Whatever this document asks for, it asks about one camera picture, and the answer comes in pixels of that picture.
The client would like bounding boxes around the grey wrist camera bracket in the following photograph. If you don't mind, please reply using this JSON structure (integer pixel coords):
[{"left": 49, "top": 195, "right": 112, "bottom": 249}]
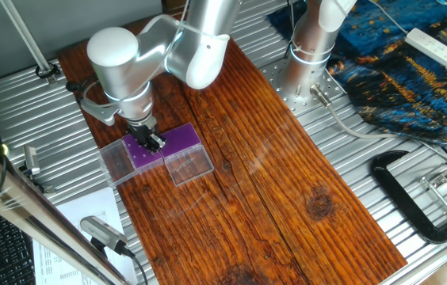
[{"left": 79, "top": 97, "right": 128, "bottom": 127}]

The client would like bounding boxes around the black keyboard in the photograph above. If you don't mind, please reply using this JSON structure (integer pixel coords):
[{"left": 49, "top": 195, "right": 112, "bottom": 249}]
[{"left": 0, "top": 196, "right": 37, "bottom": 285}]

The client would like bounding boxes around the black C-clamp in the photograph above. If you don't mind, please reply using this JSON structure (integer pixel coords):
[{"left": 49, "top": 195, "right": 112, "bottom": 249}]
[{"left": 370, "top": 149, "right": 447, "bottom": 245}]

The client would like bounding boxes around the purple pipette tip box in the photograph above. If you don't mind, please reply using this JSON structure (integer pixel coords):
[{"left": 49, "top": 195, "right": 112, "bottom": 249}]
[
  {"left": 96, "top": 127, "right": 166, "bottom": 188},
  {"left": 154, "top": 122, "right": 216, "bottom": 188}
]

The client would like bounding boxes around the small grey camera box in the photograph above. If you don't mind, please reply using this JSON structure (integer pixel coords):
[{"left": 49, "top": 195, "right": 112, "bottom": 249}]
[{"left": 23, "top": 145, "right": 41, "bottom": 177}]

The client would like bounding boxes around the white printed paper sheet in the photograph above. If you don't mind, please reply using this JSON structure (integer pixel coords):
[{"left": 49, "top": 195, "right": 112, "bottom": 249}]
[{"left": 32, "top": 186, "right": 139, "bottom": 285}]

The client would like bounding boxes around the white power strip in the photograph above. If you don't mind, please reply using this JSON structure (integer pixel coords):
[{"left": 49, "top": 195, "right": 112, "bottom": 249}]
[{"left": 404, "top": 27, "right": 447, "bottom": 67}]

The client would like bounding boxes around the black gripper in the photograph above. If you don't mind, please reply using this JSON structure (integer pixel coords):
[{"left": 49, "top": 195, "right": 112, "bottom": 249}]
[{"left": 127, "top": 121, "right": 168, "bottom": 154}]

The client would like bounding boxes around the white power cable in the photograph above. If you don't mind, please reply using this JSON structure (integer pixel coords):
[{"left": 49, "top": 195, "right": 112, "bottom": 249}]
[{"left": 367, "top": 0, "right": 409, "bottom": 36}]

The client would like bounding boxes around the grey cable with metal connector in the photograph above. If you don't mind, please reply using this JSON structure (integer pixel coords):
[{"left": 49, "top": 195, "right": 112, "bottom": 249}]
[{"left": 309, "top": 83, "right": 447, "bottom": 159}]

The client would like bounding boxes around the silver perforated base plate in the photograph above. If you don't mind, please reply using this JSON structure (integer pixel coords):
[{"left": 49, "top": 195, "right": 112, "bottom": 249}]
[{"left": 261, "top": 59, "right": 347, "bottom": 118}]

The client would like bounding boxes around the brown wooden board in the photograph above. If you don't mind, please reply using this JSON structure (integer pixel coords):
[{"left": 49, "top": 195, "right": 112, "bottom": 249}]
[{"left": 55, "top": 15, "right": 409, "bottom": 285}]

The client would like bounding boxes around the blue patterned cloth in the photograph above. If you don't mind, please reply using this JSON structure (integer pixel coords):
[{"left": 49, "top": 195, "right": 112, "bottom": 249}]
[{"left": 266, "top": 0, "right": 447, "bottom": 146}]

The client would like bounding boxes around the aluminium profile post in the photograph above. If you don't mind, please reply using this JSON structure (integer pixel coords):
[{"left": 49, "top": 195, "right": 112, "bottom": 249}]
[{"left": 0, "top": 0, "right": 60, "bottom": 87}]

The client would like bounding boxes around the shiny metal bar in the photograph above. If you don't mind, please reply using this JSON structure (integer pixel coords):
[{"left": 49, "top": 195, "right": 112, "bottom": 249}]
[{"left": 0, "top": 130, "right": 132, "bottom": 285}]

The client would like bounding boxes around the black camera cable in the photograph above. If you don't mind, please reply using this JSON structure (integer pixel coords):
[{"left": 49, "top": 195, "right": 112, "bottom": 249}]
[{"left": 122, "top": 247, "right": 150, "bottom": 285}]

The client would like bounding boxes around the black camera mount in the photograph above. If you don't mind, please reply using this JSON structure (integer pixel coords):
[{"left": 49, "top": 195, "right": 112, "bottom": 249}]
[{"left": 17, "top": 164, "right": 57, "bottom": 196}]

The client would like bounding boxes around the silver camera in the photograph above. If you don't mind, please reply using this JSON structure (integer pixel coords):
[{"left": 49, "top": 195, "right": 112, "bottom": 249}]
[{"left": 79, "top": 215, "right": 129, "bottom": 257}]

